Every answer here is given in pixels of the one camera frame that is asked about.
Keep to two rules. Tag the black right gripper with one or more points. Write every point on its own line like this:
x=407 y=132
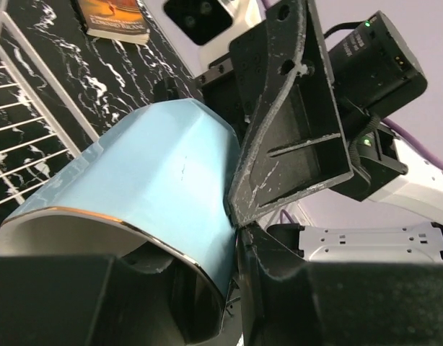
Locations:
x=308 y=117

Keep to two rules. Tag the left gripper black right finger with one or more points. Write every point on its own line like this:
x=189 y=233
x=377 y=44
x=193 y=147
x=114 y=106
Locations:
x=302 y=285

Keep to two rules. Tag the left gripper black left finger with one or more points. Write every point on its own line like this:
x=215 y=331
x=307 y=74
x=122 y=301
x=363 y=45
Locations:
x=103 y=300

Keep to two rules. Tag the light blue faceted mug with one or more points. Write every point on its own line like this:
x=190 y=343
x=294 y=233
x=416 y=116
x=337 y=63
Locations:
x=155 y=182

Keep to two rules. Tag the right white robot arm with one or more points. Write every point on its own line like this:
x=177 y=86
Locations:
x=410 y=199

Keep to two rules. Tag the orange cover book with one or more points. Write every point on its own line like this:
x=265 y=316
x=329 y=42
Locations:
x=114 y=20

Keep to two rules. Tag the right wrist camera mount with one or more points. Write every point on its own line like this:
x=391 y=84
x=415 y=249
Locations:
x=200 y=31

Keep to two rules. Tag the white wire dish rack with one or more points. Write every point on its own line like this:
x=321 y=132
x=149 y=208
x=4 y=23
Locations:
x=38 y=134

